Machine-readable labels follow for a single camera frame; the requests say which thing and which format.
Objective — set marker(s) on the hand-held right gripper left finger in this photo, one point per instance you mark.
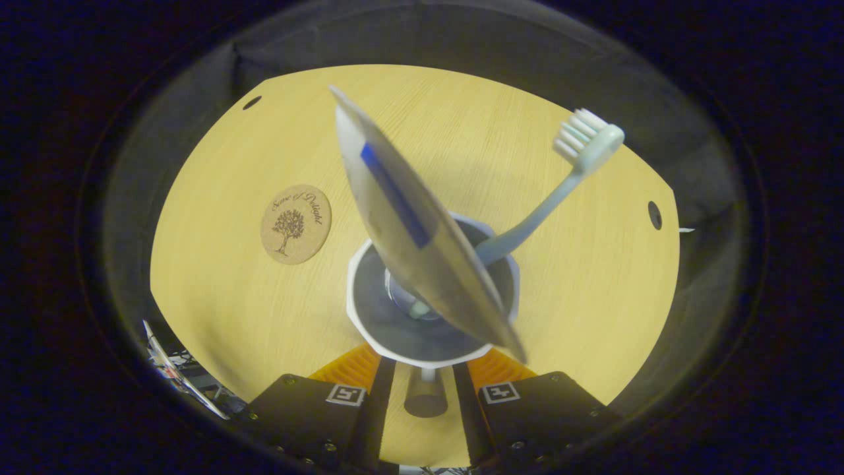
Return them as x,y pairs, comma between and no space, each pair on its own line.
379,409

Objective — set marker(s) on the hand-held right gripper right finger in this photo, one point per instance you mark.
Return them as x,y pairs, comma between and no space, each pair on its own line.
465,409

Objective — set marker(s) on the white cup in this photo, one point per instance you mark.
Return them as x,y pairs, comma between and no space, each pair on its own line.
389,330

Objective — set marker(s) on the white toothpaste tube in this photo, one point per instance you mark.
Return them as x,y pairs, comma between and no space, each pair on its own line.
422,251

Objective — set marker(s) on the round cork coaster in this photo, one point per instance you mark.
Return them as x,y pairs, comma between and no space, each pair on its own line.
296,224

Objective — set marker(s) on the pale green toothbrush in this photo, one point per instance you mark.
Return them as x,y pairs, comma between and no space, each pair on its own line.
547,208

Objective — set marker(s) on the black backdrop cloth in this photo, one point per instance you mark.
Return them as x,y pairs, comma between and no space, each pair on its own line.
461,33

